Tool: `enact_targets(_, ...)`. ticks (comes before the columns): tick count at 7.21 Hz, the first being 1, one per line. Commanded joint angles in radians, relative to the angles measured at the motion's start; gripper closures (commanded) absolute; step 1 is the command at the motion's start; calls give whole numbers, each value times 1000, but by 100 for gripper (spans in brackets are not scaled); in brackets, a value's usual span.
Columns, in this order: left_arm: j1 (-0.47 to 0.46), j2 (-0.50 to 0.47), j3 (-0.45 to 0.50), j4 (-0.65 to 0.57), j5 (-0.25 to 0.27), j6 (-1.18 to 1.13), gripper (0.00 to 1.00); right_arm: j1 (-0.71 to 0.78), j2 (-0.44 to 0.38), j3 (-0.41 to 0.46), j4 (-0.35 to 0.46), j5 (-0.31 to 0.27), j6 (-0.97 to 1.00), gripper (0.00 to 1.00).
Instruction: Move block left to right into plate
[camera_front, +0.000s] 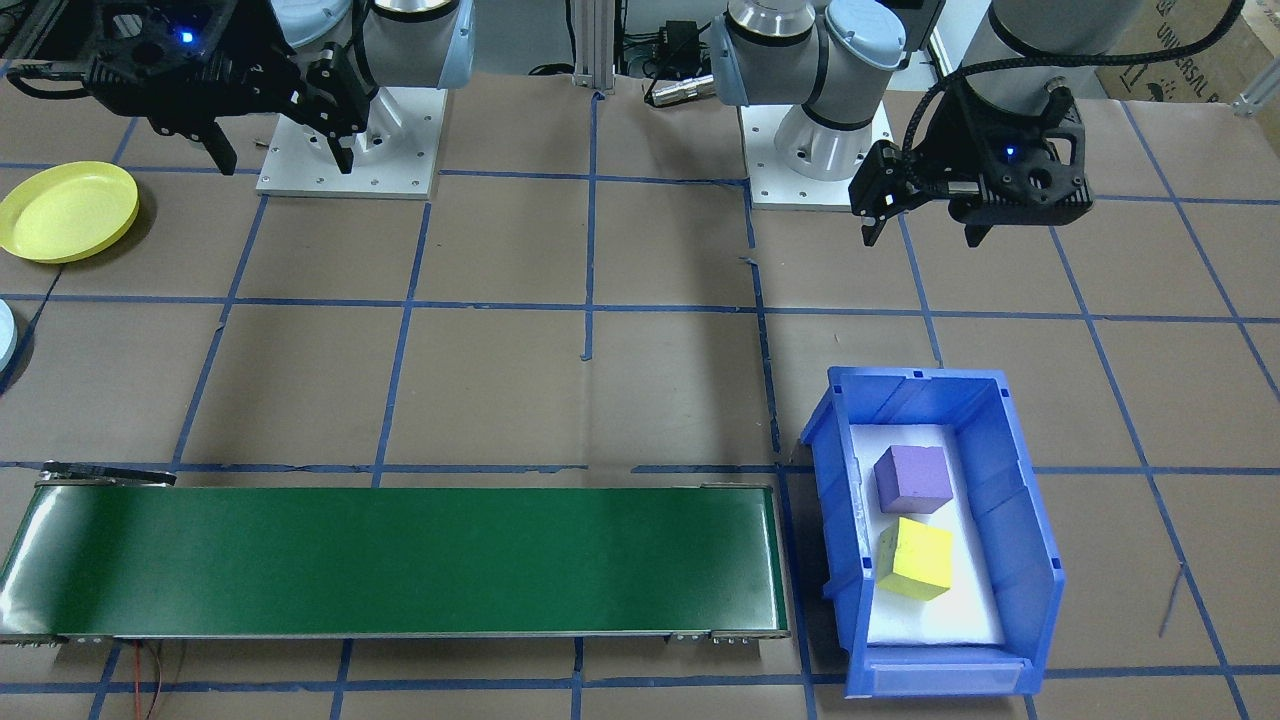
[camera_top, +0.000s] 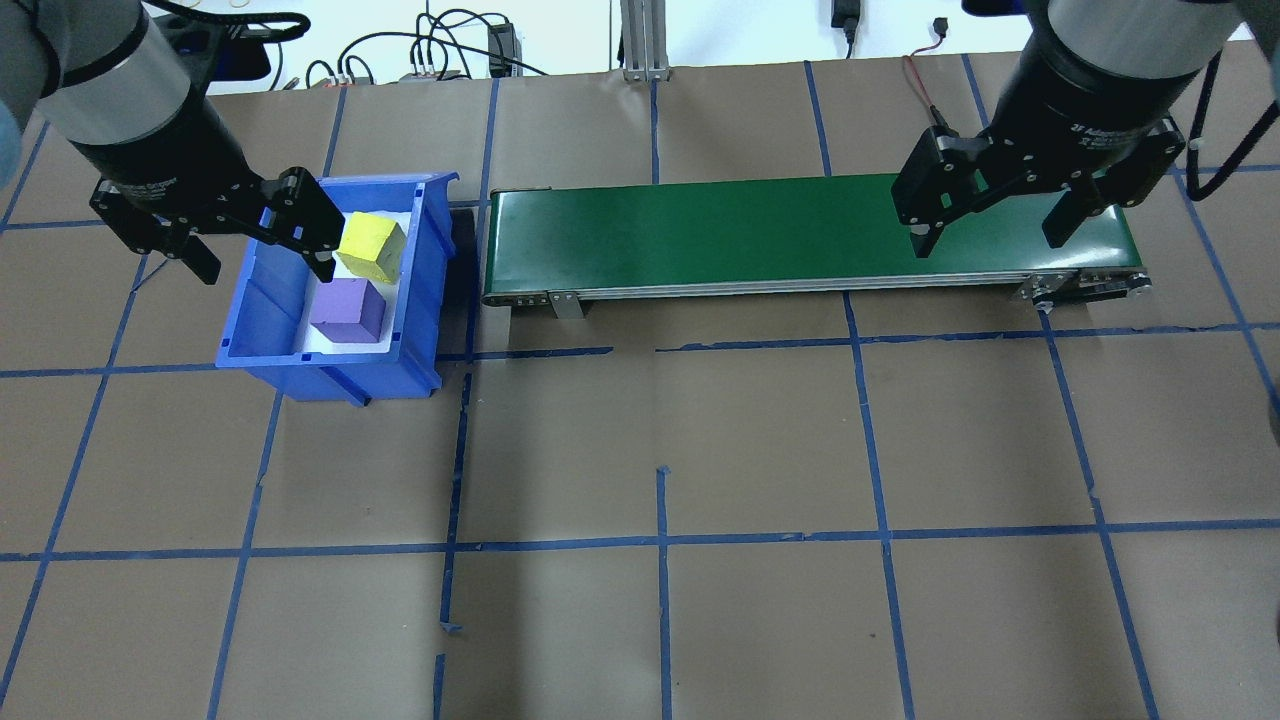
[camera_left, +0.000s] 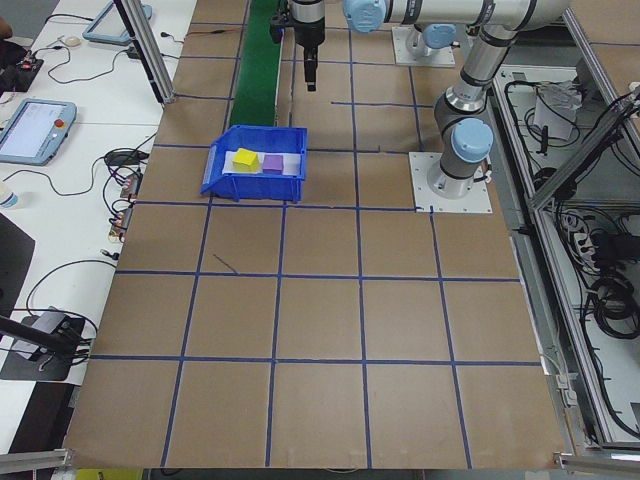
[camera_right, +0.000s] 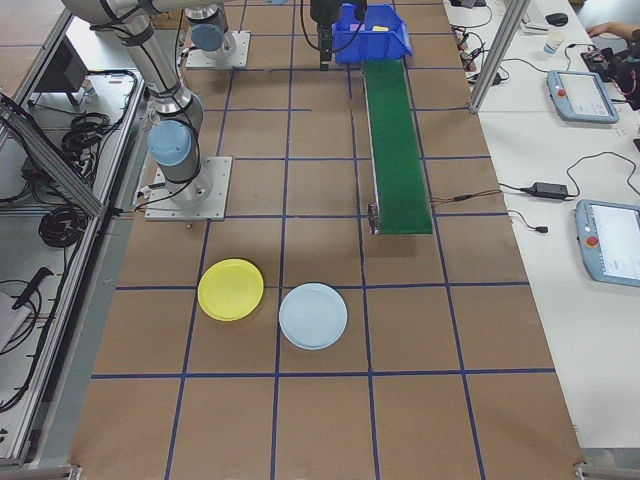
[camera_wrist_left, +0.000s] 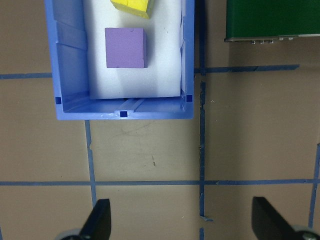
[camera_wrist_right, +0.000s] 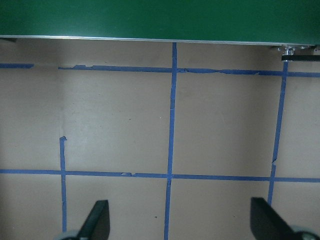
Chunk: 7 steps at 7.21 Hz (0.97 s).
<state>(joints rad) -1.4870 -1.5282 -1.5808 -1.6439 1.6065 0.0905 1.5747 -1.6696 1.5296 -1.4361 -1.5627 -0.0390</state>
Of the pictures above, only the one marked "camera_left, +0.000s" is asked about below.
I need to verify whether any black camera stand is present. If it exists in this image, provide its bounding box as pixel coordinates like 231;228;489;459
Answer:
0;310;87;382

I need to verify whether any black electronics box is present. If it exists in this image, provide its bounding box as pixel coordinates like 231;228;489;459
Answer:
0;56;46;94

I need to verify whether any black flat monitor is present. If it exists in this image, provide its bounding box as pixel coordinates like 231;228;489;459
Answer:
0;212;38;321

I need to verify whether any aluminium profile post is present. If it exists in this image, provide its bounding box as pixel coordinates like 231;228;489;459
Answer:
113;0;177;105

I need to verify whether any blue plastic storage bin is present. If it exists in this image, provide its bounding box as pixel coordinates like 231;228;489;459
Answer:
200;124;309;204

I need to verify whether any yellow foam block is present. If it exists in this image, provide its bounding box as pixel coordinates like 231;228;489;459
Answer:
232;147;260;173

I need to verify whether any green conveyor belt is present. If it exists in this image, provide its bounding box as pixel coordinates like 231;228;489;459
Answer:
228;0;284;129

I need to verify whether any white paper cup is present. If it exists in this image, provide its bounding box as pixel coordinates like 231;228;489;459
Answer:
0;181;24;211

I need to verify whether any blue-edged teach pendant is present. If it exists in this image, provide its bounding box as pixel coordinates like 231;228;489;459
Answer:
82;0;154;44

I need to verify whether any teach pendant with lit screen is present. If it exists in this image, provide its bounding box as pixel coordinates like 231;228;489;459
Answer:
0;98;78;167

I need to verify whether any white crumpled bag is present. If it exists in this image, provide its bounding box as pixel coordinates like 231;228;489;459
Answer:
531;79;586;143

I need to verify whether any white square base plate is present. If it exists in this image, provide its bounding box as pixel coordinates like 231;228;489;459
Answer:
408;151;494;215
391;25;457;68

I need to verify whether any aluminium profile bar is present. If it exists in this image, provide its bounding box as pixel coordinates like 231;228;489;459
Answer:
552;448;640;474
0;448;74;472

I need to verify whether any small circuit board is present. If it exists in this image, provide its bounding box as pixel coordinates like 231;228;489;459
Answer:
121;172;143;200
108;207;134;241

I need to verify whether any metal V-shaped frame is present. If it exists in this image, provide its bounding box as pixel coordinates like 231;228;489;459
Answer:
492;0;640;451

